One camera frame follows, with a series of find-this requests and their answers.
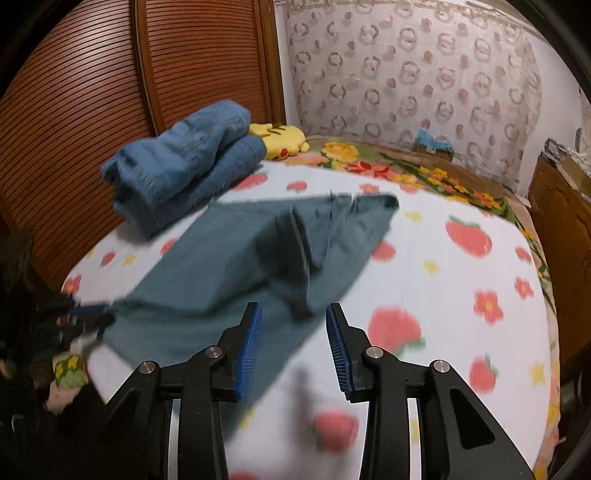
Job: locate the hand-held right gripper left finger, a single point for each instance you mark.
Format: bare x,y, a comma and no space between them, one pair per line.
247,350

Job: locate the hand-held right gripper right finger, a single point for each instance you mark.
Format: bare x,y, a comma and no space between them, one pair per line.
337,350

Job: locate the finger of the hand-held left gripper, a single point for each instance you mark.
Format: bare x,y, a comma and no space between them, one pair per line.
92,325
90,309

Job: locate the teal pants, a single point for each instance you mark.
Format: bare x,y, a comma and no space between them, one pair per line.
207,258

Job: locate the white strawberry print blanket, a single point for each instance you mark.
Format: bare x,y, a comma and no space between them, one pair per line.
438,286

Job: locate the person's dark clothing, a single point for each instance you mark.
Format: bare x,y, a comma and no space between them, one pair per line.
51,438

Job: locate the wooden louvered wardrobe door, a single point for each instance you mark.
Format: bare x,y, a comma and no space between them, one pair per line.
207,60
60,138

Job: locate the blue denim jeans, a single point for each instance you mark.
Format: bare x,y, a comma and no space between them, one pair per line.
184,161

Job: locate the yellow plush toy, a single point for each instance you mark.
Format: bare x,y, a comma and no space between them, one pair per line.
281,138

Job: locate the small blue item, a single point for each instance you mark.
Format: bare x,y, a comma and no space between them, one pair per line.
431,144

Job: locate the wooden cabinet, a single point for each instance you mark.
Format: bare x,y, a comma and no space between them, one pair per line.
561,230

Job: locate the stack of papers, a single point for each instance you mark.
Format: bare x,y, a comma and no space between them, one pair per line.
556,148

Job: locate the cardboard box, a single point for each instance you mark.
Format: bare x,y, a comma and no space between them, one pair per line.
577,168

